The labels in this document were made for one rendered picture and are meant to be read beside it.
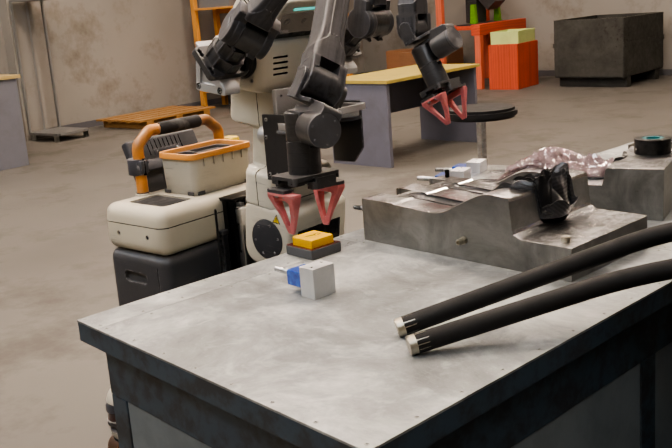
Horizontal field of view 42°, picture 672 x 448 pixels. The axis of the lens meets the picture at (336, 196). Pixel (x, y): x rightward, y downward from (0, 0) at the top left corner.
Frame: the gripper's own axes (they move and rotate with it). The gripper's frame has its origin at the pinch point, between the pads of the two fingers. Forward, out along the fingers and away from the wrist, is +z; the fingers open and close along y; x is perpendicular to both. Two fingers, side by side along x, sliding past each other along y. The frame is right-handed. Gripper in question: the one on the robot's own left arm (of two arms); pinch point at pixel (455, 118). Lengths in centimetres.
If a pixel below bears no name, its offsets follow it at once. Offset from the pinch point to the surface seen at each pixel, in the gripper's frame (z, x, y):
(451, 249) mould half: 26, -17, -47
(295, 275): 18, -5, -77
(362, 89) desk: -88, 291, 358
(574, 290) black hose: 37, -51, -72
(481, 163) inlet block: 12.7, 0.3, 2.5
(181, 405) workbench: 29, -2, -107
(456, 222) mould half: 22, -20, -47
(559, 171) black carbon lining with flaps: 21.5, -33.8, -27.8
